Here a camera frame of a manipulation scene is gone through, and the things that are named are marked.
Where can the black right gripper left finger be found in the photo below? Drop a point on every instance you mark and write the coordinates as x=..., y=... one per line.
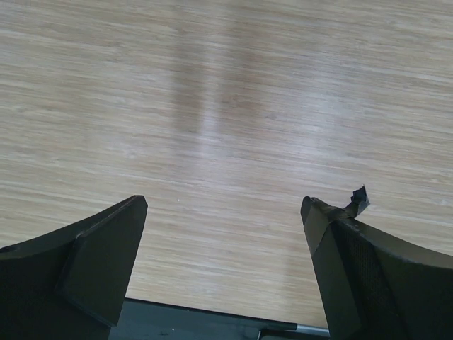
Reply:
x=71, y=283

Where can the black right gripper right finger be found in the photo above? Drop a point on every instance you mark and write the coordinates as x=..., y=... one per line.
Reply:
x=374, y=285

